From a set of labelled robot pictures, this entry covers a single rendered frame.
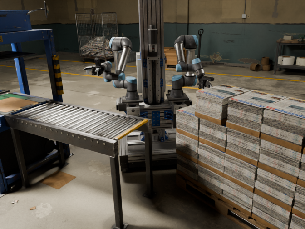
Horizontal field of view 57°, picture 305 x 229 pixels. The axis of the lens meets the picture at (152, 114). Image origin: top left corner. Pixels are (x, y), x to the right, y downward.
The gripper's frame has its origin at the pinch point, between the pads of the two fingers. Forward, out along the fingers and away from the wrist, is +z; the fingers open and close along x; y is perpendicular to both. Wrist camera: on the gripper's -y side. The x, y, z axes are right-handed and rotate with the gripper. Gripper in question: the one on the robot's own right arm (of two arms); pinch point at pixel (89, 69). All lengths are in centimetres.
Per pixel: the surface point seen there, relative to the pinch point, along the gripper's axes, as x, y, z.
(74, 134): -11, 43, 39
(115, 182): -53, 71, 46
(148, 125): -58, 40, -3
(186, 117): -87, 33, -24
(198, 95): -96, 7, -15
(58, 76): 69, 30, -45
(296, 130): -167, 3, 25
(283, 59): -208, 56, -612
